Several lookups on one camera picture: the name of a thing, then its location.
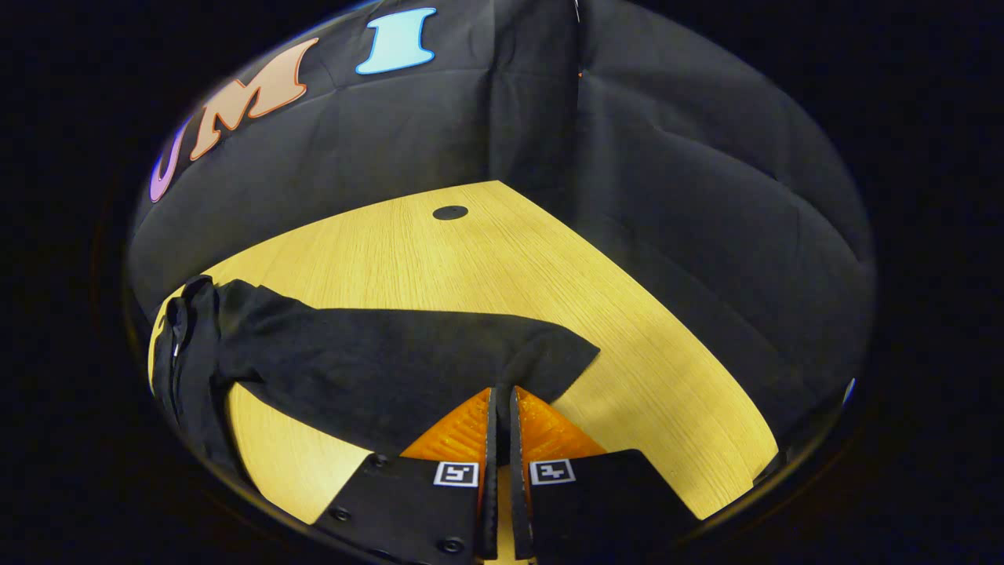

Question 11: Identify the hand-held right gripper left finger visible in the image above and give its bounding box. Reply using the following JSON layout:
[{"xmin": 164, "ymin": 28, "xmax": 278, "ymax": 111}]
[{"xmin": 314, "ymin": 386, "xmax": 500, "ymax": 565}]

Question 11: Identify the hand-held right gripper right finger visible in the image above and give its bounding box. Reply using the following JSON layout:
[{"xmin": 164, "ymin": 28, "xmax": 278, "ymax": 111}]
[{"xmin": 510, "ymin": 386, "xmax": 699, "ymax": 565}]

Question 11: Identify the black garment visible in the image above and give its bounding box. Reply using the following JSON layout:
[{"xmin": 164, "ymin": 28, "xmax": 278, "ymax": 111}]
[{"xmin": 149, "ymin": 275, "xmax": 602, "ymax": 481}]

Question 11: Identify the black backdrop cloth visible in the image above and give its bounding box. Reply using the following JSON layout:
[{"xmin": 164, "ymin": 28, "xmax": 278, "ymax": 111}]
[{"xmin": 125, "ymin": 0, "xmax": 875, "ymax": 472}]

